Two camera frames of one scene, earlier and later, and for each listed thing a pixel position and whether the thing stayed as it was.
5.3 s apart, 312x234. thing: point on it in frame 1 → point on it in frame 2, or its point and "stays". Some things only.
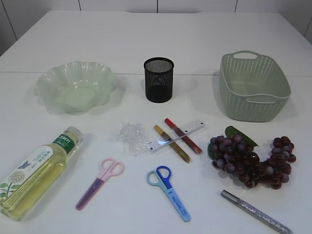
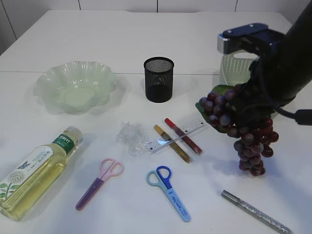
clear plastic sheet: (130, 135) stays
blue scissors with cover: (161, 177) stays
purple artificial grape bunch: (235, 152) → (256, 142)
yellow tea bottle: (29, 178) stays
